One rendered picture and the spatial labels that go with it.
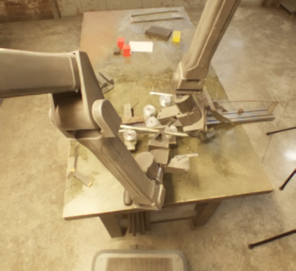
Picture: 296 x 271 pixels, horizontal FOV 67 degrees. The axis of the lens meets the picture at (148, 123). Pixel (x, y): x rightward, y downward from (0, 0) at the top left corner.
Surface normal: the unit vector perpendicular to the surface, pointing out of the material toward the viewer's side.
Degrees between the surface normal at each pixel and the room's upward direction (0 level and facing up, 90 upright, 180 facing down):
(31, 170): 0
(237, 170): 0
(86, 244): 0
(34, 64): 68
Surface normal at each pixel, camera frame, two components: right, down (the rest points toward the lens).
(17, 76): 0.93, 0.00
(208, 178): 0.00, -0.62
